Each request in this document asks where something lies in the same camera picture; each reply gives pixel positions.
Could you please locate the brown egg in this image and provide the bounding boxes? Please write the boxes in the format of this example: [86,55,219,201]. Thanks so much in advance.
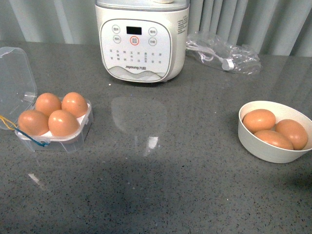
[61,92,88,118]
[35,93,61,117]
[18,109,49,136]
[48,110,79,137]

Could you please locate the clear plastic egg box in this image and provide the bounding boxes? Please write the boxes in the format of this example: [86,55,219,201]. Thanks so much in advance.
[0,47,94,153]

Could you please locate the brown egg bowl left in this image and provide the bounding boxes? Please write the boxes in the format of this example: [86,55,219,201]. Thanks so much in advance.
[243,109,276,133]

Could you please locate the brown egg bowl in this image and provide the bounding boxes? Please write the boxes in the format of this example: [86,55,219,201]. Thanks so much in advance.
[275,119,308,150]
[243,109,276,133]
[254,130,294,150]

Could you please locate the brown egg bowl front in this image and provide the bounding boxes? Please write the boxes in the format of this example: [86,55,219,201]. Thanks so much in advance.
[254,130,294,150]

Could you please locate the brown egg bowl right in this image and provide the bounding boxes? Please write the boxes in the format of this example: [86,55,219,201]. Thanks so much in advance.
[275,119,308,150]

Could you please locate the white Joyoung blender appliance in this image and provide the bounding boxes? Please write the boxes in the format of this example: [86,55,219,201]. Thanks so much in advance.
[95,0,190,83]

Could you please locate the clear plastic bag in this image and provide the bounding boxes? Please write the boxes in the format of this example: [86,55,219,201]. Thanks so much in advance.
[186,31,262,75]

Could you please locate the white round bowl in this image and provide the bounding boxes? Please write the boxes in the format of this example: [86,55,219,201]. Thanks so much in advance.
[238,100,312,163]

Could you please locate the blue rubber band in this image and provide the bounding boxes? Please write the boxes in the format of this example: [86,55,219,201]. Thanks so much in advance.
[14,127,50,147]

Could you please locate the yellow rubber band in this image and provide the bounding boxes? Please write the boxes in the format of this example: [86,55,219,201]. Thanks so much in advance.
[0,116,17,130]

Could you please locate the white power cable with plug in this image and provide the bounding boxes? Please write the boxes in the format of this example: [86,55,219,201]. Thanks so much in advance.
[185,43,234,72]

